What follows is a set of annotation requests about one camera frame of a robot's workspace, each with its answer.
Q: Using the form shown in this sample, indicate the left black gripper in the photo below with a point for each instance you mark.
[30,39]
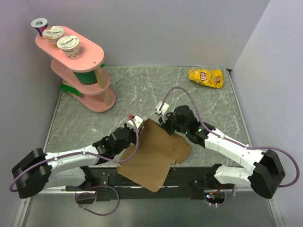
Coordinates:
[135,133]

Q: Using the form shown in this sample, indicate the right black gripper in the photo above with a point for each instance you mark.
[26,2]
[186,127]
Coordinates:
[164,126]

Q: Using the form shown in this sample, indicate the brown cardboard box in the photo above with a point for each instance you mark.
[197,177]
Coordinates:
[157,150]

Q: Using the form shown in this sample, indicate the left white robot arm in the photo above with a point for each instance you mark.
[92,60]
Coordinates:
[39,170]

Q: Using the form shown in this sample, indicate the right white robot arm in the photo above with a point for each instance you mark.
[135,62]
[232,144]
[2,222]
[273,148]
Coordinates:
[262,171]

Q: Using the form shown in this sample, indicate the yellow chips bag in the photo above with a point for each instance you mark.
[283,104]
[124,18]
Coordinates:
[207,77]

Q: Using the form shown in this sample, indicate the pink tiered shelf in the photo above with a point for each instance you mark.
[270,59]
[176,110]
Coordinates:
[97,97]

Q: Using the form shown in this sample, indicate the white Chobani yogurt cup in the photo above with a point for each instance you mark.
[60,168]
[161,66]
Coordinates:
[69,44]

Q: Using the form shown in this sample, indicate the orange Chobani yogurt cup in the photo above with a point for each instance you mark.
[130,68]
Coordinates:
[53,34]

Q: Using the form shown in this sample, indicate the purple yogurt cup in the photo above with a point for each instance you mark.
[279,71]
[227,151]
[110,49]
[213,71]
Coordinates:
[40,24]

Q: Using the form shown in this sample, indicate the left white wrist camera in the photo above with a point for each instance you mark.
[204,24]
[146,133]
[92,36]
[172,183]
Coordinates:
[134,121]

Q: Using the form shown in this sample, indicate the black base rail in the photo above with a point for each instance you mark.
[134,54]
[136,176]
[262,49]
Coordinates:
[109,183]

